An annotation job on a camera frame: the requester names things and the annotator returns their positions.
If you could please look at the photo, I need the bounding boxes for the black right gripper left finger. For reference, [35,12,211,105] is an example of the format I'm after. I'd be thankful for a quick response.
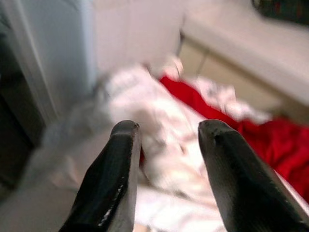
[58,120,142,232]

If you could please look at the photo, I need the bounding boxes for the dark round object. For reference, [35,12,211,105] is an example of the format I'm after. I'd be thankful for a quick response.
[251,0,309,25]

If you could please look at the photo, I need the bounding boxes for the white washing machine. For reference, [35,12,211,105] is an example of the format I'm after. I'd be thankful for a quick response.
[0,0,97,194]

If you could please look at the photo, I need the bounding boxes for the red garment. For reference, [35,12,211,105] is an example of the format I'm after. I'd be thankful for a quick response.
[141,76,309,203]

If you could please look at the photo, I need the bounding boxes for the white patterned garment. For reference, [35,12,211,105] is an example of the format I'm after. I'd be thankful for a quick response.
[50,57,272,232]

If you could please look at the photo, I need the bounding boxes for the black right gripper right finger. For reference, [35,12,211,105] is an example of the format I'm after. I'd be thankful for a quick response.
[197,119,309,232]

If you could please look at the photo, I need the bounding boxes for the grey cloth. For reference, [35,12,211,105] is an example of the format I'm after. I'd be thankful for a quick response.
[28,84,114,174]

